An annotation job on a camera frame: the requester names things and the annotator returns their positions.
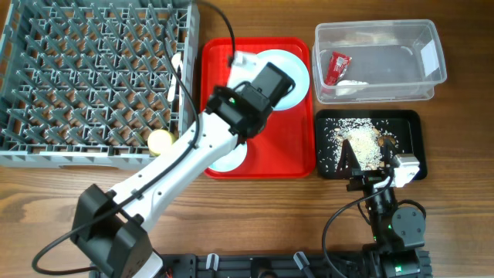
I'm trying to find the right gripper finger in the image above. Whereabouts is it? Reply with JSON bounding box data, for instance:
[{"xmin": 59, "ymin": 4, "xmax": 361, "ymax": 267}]
[
  {"xmin": 382, "ymin": 137, "xmax": 397, "ymax": 168},
  {"xmin": 337, "ymin": 139, "xmax": 361, "ymax": 172}
]

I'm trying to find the food scraps and rice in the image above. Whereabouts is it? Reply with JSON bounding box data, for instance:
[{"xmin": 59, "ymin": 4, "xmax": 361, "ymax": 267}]
[{"xmin": 317, "ymin": 118, "xmax": 398, "ymax": 173}]

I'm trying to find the white napkin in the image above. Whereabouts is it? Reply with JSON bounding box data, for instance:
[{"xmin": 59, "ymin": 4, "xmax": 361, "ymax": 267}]
[{"xmin": 336, "ymin": 80, "xmax": 369, "ymax": 97}]

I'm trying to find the cream plastic spoon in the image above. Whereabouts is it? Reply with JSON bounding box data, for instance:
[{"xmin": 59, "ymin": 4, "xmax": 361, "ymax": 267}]
[{"xmin": 167, "ymin": 52, "xmax": 182, "ymax": 103}]

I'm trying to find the yellow plastic cup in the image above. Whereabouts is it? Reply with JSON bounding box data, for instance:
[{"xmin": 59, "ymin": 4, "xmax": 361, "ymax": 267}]
[{"xmin": 147, "ymin": 130, "xmax": 176, "ymax": 157}]

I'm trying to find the red ketchup packet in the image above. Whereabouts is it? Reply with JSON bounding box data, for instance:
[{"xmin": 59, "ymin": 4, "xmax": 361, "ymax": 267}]
[{"xmin": 324, "ymin": 52, "xmax": 352, "ymax": 86}]

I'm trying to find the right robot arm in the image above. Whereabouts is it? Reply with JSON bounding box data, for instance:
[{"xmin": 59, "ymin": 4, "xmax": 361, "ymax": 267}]
[{"xmin": 336, "ymin": 138, "xmax": 432, "ymax": 277}]

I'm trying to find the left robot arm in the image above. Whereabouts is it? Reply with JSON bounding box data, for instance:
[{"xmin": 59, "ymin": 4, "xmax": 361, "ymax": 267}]
[{"xmin": 70, "ymin": 63, "xmax": 295, "ymax": 277}]

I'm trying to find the black waste tray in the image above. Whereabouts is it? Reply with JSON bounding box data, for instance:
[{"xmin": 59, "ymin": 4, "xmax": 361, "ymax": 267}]
[{"xmin": 315, "ymin": 110, "xmax": 428, "ymax": 181}]

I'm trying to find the grey dishwasher rack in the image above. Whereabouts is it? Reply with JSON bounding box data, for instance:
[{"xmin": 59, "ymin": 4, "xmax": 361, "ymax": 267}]
[{"xmin": 1, "ymin": 0, "xmax": 200, "ymax": 170}]

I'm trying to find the light blue bowl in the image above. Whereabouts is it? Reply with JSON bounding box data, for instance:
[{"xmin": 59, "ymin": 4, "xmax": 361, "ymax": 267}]
[{"xmin": 209, "ymin": 143, "xmax": 248, "ymax": 172}]

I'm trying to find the red serving tray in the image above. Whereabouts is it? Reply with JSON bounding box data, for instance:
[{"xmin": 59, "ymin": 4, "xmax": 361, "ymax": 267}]
[{"xmin": 205, "ymin": 37, "xmax": 316, "ymax": 179}]

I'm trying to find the light blue plate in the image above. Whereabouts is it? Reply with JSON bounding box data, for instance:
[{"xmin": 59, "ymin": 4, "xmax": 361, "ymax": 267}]
[{"xmin": 227, "ymin": 49, "xmax": 310, "ymax": 111}]

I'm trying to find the clear plastic bin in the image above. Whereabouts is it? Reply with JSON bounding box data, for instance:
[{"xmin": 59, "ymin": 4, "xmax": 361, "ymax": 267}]
[{"xmin": 312, "ymin": 19, "xmax": 447, "ymax": 104}]

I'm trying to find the right camera cable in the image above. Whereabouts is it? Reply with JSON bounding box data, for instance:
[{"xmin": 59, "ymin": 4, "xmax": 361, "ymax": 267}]
[{"xmin": 322, "ymin": 177, "xmax": 398, "ymax": 278}]

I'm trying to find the camera cable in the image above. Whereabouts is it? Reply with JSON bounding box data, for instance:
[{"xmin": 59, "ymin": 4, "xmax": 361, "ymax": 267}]
[
  {"xmin": 31, "ymin": 0, "xmax": 237, "ymax": 276},
  {"xmin": 322, "ymin": 177, "xmax": 398, "ymax": 278}
]

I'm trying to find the left camera cable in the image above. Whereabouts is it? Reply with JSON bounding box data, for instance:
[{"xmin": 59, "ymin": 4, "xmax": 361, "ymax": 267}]
[{"xmin": 31, "ymin": 0, "xmax": 237, "ymax": 276}]

